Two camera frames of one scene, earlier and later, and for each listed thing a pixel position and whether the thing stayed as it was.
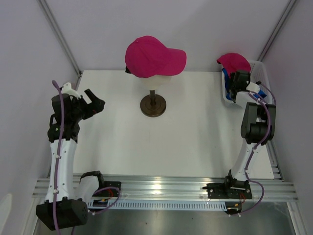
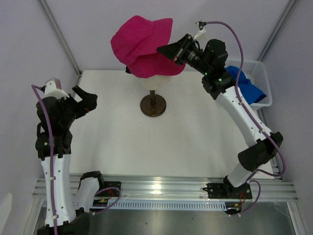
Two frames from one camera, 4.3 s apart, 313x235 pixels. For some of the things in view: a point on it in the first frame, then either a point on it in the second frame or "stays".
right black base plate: [222, 191] stays
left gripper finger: [98, 105] → [89, 102]
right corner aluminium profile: [290, 7] stays
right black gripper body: [232, 75] → [191, 57]
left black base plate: [109, 192] stays
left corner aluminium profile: [56, 28] stays
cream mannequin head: [153, 82] stays
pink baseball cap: [147, 57] stays
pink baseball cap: [233, 62] → [138, 35]
